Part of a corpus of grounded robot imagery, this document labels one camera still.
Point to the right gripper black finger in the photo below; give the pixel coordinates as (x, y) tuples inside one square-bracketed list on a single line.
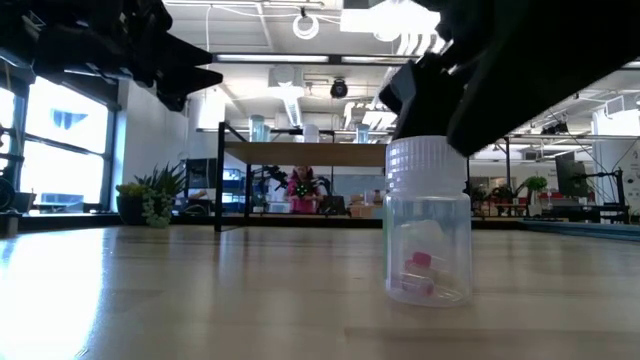
[(525, 85), (420, 100)]

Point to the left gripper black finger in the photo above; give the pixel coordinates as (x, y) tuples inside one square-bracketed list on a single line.
[(185, 82), (190, 54)]

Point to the clear bottle pink contents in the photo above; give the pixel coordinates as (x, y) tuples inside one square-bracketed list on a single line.
[(427, 200)]

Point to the background black robot arm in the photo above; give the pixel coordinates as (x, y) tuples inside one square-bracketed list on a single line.
[(332, 205)]

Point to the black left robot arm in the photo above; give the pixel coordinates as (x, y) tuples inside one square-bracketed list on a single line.
[(60, 35)]

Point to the wooden shelf black metal legs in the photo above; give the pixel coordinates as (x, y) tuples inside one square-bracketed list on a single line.
[(300, 154)]

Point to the black round ceiling fixture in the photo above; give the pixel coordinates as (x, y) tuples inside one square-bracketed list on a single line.
[(339, 88)]

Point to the overhead light bar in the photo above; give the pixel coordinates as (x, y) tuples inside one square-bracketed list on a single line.
[(275, 58)]

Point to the background green plant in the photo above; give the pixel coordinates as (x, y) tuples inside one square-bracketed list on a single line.
[(536, 183)]

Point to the black computer monitor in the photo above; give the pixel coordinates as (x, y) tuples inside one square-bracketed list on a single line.
[(572, 177)]

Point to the potted green succulent plant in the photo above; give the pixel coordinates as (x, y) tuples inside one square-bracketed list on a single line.
[(155, 195)]

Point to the cardboard box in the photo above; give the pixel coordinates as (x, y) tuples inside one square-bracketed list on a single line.
[(360, 210)]

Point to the large window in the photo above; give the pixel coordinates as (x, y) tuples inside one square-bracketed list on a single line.
[(65, 150)]

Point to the person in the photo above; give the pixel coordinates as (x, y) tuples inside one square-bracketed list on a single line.
[(302, 195)]

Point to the black aluminium table frame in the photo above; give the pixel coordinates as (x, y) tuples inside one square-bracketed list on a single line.
[(75, 220)]

